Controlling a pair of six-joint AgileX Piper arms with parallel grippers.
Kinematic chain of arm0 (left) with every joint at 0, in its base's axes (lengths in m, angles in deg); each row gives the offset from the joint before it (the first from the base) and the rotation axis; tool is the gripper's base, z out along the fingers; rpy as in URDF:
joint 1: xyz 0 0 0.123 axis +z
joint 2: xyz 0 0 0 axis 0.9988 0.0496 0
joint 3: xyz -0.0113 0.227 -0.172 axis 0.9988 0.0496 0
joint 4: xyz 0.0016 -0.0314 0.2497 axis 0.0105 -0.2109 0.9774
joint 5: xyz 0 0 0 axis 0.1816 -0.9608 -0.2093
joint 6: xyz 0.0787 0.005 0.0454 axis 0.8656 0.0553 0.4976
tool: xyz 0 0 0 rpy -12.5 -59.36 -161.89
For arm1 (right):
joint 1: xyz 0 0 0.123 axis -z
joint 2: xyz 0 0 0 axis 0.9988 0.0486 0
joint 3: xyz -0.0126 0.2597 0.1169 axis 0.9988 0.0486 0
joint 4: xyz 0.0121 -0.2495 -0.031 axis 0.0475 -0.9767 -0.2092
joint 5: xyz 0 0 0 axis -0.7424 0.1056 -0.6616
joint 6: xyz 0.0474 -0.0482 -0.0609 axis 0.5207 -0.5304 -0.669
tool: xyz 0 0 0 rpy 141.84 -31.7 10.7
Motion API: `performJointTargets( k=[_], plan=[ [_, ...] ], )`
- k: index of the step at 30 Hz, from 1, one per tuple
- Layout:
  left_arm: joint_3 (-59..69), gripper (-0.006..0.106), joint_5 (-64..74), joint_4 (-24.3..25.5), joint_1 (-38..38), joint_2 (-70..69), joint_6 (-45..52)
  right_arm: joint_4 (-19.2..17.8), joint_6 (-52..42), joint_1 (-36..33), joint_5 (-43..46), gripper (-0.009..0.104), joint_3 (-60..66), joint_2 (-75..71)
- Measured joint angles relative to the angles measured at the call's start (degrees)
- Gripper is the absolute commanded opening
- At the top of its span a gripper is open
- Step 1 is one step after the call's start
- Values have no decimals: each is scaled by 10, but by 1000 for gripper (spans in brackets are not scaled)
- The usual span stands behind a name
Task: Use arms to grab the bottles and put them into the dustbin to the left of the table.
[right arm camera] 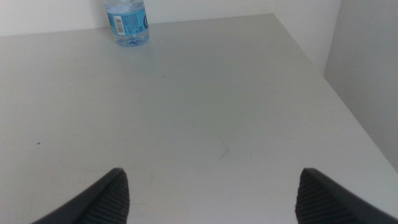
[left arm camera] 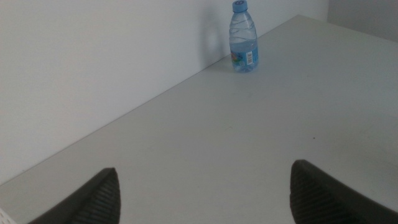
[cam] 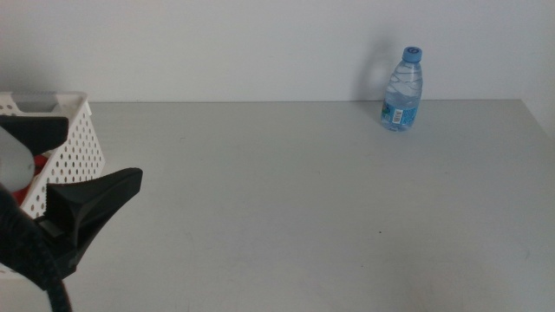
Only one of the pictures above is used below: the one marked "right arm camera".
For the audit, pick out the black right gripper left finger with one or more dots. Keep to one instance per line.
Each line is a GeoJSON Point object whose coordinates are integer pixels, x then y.
{"type": "Point", "coordinates": [105, 202]}

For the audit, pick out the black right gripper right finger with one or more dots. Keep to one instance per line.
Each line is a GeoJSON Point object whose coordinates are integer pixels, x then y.
{"type": "Point", "coordinates": [320, 202]}

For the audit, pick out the clear water bottle blue label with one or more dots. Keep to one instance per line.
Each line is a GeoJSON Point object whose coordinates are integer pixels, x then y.
{"type": "Point", "coordinates": [129, 21]}

